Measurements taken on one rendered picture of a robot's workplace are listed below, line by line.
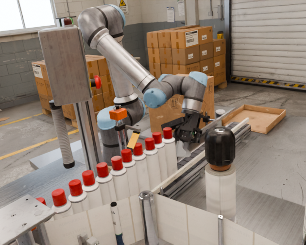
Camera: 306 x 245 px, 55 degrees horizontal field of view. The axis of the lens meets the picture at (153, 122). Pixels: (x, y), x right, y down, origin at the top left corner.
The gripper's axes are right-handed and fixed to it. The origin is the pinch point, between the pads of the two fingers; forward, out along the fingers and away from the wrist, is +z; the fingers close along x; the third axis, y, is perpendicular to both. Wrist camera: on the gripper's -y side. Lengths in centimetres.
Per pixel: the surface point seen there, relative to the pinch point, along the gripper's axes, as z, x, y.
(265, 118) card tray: -31, 76, 5
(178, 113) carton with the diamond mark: -20.7, 24.4, -20.6
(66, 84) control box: -16, -54, -1
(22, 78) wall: -51, 178, -509
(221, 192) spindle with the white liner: 2.9, -20.1, 30.6
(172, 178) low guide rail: 6.1, -5.7, 4.6
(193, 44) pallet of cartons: -153, 271, -194
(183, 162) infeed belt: 0.9, 9.5, -1.8
